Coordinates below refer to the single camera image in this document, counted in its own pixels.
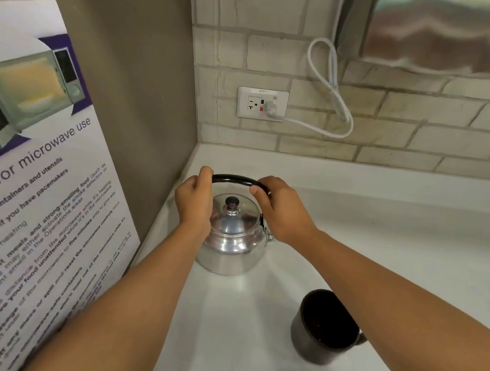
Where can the person's right hand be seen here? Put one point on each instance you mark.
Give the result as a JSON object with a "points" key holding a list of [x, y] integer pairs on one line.
{"points": [[283, 215]]}

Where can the person's left hand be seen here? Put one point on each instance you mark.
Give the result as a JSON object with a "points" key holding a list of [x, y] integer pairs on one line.
{"points": [[194, 206]]}

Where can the person's right fingers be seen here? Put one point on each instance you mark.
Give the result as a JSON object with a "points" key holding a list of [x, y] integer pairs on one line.
{"points": [[263, 186]]}

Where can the person's left fingers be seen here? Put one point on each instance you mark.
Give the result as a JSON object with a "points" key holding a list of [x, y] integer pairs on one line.
{"points": [[206, 174]]}

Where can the person's left forearm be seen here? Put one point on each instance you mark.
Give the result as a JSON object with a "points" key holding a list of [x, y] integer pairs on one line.
{"points": [[128, 301]]}

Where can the person's right forearm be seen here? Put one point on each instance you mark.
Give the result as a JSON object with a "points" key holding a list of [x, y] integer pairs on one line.
{"points": [[397, 312]]}

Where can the silver kettle lid black knob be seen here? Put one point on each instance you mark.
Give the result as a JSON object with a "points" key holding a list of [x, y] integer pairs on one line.
{"points": [[235, 219]]}

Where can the black mug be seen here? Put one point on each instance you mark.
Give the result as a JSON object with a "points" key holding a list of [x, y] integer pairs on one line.
{"points": [[322, 326]]}

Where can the microwave use poster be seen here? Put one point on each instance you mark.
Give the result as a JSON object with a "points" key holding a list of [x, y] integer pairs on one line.
{"points": [[25, 195]]}

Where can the white wall outlet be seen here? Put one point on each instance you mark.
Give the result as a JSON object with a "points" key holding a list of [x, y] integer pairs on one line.
{"points": [[251, 103]]}

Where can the stainless steel wall dispenser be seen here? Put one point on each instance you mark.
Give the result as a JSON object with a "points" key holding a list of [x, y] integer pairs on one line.
{"points": [[440, 33]]}

